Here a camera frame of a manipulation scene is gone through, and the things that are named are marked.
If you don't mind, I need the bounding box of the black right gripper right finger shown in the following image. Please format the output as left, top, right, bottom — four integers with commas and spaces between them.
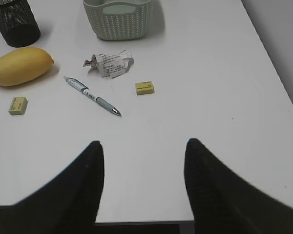
184, 138, 293, 234

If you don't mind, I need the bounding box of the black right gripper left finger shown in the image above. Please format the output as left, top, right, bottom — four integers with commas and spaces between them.
0, 141, 105, 234

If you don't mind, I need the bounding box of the blue grip mechanical pencil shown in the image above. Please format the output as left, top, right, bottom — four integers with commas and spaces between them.
64, 76, 122, 117

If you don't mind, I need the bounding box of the white paper receipt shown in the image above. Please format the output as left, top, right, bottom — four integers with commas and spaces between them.
83, 50, 134, 78

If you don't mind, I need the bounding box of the yellow mango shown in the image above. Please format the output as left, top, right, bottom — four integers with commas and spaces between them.
0, 47, 54, 86

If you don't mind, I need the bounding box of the yellow eraser middle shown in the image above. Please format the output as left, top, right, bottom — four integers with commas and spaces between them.
8, 97, 28, 115

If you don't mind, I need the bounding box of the yellow eraser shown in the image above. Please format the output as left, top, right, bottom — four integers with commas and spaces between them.
135, 81, 155, 95
8, 97, 28, 115

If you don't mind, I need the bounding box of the yellow eraser right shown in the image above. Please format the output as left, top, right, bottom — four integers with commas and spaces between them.
135, 81, 155, 95

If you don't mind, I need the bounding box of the pale green woven basket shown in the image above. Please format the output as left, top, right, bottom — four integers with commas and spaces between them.
83, 0, 154, 41

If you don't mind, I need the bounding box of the black mesh pen holder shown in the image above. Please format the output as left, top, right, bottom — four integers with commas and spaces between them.
0, 0, 41, 48

